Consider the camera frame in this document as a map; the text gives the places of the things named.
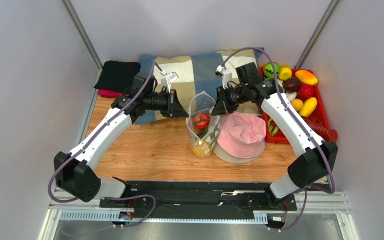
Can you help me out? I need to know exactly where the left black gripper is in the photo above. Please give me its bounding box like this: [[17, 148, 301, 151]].
[[144, 89, 189, 119]]

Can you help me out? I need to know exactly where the clear dotted zip bag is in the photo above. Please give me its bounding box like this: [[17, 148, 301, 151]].
[[186, 91, 221, 158]]

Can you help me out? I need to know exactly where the red apple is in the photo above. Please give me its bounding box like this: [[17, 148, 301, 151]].
[[193, 113, 211, 132]]

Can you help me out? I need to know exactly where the yellow apple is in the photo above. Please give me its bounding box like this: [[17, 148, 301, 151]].
[[192, 140, 212, 158]]

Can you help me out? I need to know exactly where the green watermelon ball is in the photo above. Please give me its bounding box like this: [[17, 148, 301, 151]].
[[263, 62, 281, 79]]

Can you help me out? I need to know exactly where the dark purple fruit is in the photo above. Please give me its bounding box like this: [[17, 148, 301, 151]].
[[282, 77, 302, 93]]

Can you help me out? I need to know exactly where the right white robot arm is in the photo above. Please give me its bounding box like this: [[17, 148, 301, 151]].
[[210, 63, 338, 201]]

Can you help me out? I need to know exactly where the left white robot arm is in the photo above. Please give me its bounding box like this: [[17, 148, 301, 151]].
[[50, 71, 189, 203]]

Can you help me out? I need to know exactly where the yellow lemon top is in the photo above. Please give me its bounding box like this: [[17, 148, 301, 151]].
[[277, 66, 293, 81]]

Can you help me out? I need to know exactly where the pink bucket hat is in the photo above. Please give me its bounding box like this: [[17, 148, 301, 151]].
[[213, 113, 267, 165]]

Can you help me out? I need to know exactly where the checkered blue beige pillow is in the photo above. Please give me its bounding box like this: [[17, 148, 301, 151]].
[[135, 49, 262, 125]]

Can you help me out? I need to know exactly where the black folded cloth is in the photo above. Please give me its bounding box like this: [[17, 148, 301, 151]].
[[94, 60, 141, 93]]

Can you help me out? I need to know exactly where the pink folded cloth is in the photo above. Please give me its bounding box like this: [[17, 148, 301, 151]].
[[97, 89, 123, 99]]

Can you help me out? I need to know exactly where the white radish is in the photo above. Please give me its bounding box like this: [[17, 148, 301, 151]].
[[286, 92, 298, 102]]

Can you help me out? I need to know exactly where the orange small fruit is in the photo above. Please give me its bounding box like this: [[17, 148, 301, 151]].
[[290, 99, 304, 112]]

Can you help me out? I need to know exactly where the red plastic tray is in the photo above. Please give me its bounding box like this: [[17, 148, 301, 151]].
[[260, 85, 330, 145]]

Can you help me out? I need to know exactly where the red tomato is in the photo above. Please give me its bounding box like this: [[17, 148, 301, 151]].
[[297, 84, 315, 101]]

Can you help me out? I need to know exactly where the yellow banana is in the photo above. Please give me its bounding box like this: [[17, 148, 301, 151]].
[[299, 97, 318, 118]]

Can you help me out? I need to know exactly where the orange yellow mango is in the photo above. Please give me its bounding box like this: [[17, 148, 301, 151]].
[[295, 70, 319, 86]]

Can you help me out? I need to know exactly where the red toy lobster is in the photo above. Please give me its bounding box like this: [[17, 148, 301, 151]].
[[304, 117, 338, 143]]

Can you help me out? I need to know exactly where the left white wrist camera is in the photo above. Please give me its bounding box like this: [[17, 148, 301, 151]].
[[160, 70, 179, 93]]

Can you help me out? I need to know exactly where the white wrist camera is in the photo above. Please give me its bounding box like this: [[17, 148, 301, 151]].
[[160, 70, 179, 93], [215, 65, 233, 90]]

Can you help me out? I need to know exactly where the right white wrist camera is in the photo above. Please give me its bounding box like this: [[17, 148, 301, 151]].
[[215, 65, 233, 90]]

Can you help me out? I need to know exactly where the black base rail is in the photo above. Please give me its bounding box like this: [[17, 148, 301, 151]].
[[99, 180, 299, 220]]

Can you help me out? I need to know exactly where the right aluminium frame post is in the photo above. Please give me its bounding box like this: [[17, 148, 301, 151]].
[[294, 0, 342, 69]]

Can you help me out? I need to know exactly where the aluminium frame post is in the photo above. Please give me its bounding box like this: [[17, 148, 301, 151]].
[[294, 0, 342, 69], [61, 0, 103, 73]]

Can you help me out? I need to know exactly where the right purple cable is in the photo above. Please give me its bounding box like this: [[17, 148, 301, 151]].
[[221, 47, 337, 233]]

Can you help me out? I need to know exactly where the left aluminium frame post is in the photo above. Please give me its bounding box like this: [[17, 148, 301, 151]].
[[61, 0, 103, 73]]

